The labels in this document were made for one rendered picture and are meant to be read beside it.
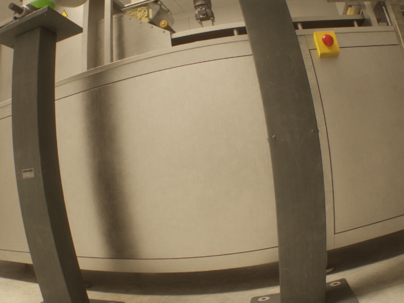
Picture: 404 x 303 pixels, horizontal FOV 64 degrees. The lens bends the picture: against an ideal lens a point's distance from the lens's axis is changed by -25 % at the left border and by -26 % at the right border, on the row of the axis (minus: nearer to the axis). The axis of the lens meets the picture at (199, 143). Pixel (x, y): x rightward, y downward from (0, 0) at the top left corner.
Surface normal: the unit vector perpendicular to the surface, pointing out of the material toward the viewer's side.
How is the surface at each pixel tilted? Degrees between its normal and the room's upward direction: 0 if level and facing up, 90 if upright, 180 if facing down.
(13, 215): 90
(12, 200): 90
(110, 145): 90
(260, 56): 90
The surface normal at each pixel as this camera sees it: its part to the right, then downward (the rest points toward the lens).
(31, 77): -0.19, -0.05
